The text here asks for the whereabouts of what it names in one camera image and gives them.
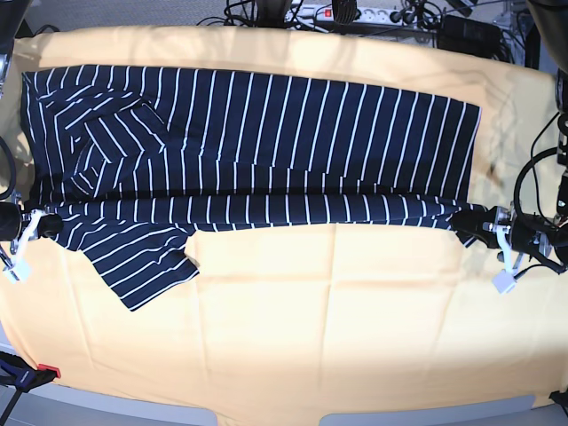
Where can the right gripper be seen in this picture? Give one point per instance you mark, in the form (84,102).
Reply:
(11,219)

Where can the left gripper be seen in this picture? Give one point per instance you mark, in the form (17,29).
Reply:
(548,247)

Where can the white power strip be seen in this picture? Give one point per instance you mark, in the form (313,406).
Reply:
(322,15)

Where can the black clamp right corner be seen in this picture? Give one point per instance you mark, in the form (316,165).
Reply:
(560,398)

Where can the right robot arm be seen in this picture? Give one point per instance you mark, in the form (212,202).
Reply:
(13,27)

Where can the blue clamp red tip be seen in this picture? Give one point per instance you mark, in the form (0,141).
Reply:
(17,373)

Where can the yellow table cloth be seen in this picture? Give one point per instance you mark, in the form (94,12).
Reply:
(309,318)

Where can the navy white striped T-shirt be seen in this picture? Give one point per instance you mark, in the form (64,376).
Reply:
(135,160)

